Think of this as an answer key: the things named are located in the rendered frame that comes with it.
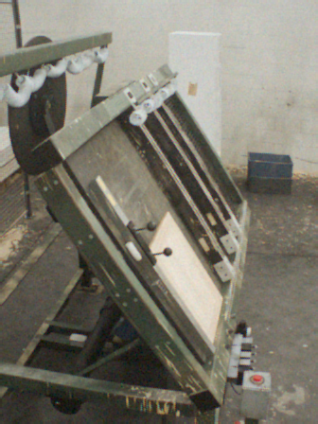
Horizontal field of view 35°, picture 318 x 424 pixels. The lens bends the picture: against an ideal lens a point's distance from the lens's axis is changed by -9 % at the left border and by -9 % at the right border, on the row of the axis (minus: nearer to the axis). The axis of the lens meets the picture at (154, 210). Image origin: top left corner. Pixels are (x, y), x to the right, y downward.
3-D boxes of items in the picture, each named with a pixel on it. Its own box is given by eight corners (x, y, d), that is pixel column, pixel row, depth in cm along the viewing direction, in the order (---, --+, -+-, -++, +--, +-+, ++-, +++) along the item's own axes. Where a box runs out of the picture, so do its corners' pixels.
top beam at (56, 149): (44, 174, 183) (64, 160, 179) (29, 150, 181) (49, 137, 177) (162, 79, 382) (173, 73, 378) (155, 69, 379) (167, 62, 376)
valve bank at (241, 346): (251, 408, 239) (256, 372, 229) (222, 405, 241) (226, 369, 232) (256, 348, 284) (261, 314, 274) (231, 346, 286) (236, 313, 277)
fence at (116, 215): (206, 357, 231) (214, 354, 230) (87, 184, 209) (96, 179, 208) (208, 350, 236) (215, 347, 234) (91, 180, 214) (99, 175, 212)
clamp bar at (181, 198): (222, 284, 293) (259, 266, 284) (106, 100, 265) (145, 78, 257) (224, 275, 302) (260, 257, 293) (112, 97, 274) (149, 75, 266)
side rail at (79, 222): (186, 396, 211) (209, 388, 207) (32, 182, 186) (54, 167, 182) (189, 386, 216) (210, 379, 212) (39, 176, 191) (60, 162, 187)
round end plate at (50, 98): (22, 197, 259) (12, 41, 228) (13, 197, 260) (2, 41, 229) (74, 151, 331) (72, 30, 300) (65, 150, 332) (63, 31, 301)
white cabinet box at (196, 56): (216, 200, 644) (218, 35, 564) (167, 196, 655) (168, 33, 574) (220, 183, 699) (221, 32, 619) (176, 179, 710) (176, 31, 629)
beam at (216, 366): (201, 414, 213) (222, 407, 209) (186, 396, 211) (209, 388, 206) (238, 217, 412) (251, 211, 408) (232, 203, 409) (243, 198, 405)
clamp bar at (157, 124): (228, 256, 324) (261, 238, 315) (124, 89, 297) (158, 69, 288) (230, 248, 333) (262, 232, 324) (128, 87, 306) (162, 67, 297)
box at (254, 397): (266, 422, 208) (271, 390, 201) (238, 417, 210) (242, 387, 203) (266, 401, 219) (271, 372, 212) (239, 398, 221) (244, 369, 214)
